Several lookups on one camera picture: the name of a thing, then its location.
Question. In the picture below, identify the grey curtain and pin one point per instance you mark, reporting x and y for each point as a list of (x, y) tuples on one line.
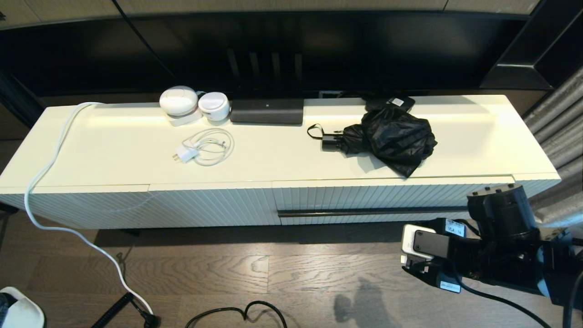
[(560, 127)]

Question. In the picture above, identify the black folding umbrella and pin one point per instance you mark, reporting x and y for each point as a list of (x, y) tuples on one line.
[(391, 136)]

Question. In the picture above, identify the cream TV cabinet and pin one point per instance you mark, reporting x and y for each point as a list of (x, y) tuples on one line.
[(114, 150)]

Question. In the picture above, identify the black router with antennas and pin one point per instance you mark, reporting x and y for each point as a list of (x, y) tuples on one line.
[(266, 110)]

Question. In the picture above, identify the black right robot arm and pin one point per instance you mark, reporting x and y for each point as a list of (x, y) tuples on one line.
[(505, 214)]

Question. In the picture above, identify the black wall shelf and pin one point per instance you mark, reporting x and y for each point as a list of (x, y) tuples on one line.
[(546, 45)]

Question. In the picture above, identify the white fluted curved cabinet panel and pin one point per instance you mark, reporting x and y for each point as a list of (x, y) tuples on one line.
[(82, 209)]

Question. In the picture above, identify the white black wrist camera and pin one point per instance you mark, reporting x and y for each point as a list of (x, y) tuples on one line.
[(423, 243)]

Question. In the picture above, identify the black set-top box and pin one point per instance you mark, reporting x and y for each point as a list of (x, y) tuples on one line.
[(397, 101)]

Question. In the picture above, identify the black television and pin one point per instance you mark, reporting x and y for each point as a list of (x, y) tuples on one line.
[(364, 54)]

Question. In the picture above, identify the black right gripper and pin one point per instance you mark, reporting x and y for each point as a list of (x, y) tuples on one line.
[(464, 255)]

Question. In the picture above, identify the large white dome device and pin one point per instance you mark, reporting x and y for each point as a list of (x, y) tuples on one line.
[(178, 100)]

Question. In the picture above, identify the white fluted drawer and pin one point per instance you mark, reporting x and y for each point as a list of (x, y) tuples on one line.
[(364, 196)]

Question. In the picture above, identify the small white round device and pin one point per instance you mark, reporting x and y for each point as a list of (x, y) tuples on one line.
[(214, 106)]

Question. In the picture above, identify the white fluted flat cabinet door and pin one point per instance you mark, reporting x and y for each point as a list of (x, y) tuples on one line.
[(218, 205)]

